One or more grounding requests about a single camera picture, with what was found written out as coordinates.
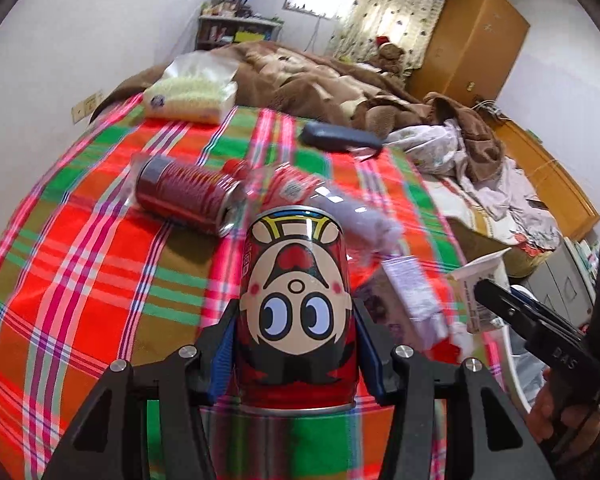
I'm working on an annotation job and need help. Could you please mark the brown teddy bear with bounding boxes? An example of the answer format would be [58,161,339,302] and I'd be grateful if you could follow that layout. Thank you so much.
[366,36,405,77]

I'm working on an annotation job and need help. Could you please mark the person right hand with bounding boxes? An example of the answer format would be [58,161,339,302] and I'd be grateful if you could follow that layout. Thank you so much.
[526,368,600,458]

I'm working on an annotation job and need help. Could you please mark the plaid red green bedcover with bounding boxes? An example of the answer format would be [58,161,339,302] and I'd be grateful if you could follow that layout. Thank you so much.
[0,98,466,479]

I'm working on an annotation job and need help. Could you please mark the purple white milk carton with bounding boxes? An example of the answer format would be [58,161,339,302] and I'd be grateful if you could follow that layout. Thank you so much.
[355,257,449,352]

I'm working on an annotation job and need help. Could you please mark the grey drawer nightstand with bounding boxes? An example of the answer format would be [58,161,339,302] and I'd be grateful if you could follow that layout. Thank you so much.
[522,237,595,327]

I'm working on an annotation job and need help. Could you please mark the pale floral quilt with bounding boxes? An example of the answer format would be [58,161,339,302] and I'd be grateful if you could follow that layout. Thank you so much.
[385,119,562,252]

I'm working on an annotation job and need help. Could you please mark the brown blanket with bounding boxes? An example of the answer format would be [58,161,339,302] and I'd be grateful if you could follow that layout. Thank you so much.
[89,39,506,183]

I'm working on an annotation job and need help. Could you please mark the wooden wardrobe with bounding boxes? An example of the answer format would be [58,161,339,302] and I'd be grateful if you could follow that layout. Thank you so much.
[407,0,530,106]

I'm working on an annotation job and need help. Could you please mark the patterned curtain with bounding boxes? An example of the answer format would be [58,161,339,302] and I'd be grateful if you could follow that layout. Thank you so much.
[326,0,445,74]

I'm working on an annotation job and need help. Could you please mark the tissue pack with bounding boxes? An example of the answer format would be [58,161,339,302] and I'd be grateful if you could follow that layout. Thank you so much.
[142,51,239,126]

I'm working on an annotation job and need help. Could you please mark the dark red drink can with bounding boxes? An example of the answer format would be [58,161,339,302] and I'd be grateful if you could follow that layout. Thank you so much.
[132,155,244,237]

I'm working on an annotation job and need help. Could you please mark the wall shelf with items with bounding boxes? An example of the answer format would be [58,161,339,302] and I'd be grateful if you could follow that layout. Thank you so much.
[194,0,284,51]

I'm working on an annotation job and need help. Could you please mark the clear cola bottle red label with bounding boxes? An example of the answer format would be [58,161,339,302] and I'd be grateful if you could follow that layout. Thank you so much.
[222,159,403,257]

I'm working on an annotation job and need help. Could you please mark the red cartoon drink can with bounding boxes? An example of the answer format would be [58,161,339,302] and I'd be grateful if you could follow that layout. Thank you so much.
[234,206,358,413]

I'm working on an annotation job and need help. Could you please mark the wooden headboard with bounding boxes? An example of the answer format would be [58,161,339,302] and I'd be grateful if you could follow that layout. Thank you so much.
[480,112,600,242]

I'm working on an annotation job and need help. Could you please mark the white trash bin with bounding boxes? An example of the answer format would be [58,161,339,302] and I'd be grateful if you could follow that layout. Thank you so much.
[488,320,547,415]

